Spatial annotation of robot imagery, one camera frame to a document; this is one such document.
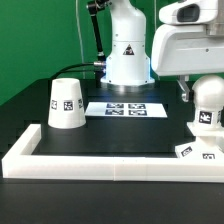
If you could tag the white U-shaped fence frame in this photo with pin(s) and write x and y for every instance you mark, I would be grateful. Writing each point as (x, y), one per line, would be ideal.
(21, 162)

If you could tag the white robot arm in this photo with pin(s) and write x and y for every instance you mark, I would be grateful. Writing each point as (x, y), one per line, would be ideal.
(128, 67)

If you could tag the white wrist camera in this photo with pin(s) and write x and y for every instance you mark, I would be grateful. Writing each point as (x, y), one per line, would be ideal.
(190, 12)

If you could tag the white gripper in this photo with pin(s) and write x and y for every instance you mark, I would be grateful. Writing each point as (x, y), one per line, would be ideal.
(186, 50)

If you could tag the white lamp base with tags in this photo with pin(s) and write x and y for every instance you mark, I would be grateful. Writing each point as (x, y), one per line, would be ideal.
(208, 143)

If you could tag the white lamp shade cone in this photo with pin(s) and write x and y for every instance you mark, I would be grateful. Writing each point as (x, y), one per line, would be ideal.
(66, 109)

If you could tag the white sheet with tags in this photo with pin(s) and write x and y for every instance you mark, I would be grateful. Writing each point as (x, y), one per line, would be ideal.
(112, 109)

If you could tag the white lamp bulb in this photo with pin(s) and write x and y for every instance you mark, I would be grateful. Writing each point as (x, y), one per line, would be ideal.
(209, 102)

